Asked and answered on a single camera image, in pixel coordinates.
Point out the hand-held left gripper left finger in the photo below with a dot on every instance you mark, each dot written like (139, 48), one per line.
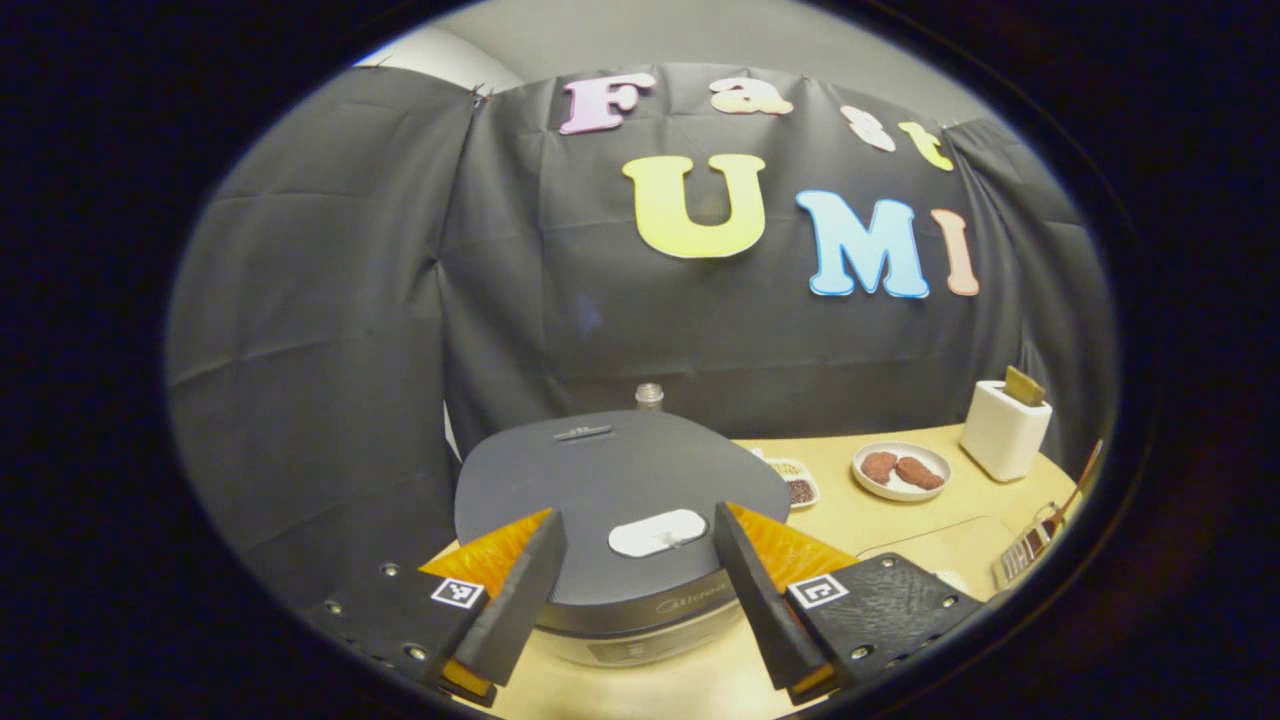
(515, 610)

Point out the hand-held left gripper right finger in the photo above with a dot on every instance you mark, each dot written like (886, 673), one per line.
(765, 610)

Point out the grey silver rice cooker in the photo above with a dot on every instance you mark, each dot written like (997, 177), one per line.
(620, 470)

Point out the white ceramic utensil holder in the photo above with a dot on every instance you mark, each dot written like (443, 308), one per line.
(1000, 440)

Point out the white divided dish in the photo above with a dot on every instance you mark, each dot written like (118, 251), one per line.
(808, 500)

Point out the dark brown beans pile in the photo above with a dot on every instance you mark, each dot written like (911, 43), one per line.
(801, 491)

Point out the yellow beans pile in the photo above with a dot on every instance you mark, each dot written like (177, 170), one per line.
(790, 467)

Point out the white round plate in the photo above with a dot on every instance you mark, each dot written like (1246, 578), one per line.
(905, 493)

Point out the red meat piece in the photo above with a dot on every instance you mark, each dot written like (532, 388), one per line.
(920, 474)
(879, 467)

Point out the small clear glass bottle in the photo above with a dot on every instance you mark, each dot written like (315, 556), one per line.
(650, 396)

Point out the black backdrop cloth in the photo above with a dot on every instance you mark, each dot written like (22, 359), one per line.
(350, 350)

